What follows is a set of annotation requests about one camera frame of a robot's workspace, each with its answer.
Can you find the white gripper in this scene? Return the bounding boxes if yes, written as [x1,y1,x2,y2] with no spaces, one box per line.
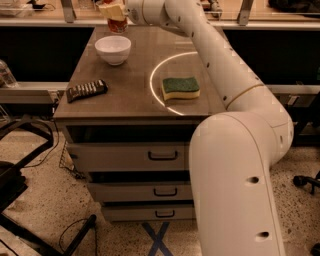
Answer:
[99,0,167,25]

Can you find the red coke can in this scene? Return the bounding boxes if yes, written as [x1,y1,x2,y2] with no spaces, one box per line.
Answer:
[103,0,127,33]

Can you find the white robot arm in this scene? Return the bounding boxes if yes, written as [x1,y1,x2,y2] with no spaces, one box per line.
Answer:
[105,0,294,256]

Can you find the white ceramic bowl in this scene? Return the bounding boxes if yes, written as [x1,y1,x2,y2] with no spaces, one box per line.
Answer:
[95,36,131,65]

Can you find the dark snack bar package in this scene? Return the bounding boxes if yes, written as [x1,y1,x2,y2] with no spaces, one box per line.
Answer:
[66,79,108,103]

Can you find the green and yellow sponge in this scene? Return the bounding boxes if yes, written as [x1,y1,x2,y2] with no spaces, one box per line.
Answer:
[162,77,200,101]

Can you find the grey drawer cabinet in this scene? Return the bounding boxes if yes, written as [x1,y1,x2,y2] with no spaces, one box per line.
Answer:
[54,27,224,209]

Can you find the clear plastic bottle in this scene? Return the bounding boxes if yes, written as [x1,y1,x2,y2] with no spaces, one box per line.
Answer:
[0,59,19,88]

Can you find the top grey drawer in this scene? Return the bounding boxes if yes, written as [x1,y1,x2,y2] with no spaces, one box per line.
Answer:
[67,142,188,172]

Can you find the grey drawer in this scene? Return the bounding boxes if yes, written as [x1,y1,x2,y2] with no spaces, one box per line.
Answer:
[101,204,195,222]
[67,142,188,172]
[87,182,192,202]

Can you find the middle grey drawer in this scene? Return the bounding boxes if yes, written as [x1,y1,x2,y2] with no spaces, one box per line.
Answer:
[87,182,192,202]

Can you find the black office chair left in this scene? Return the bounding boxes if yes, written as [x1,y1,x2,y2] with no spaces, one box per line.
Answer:
[0,117,96,256]

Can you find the bottom grey drawer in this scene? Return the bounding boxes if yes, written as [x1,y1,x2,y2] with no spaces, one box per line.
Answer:
[101,204,195,222]

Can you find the black chair base right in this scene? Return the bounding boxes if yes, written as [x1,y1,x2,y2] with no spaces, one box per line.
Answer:
[293,171,320,195]

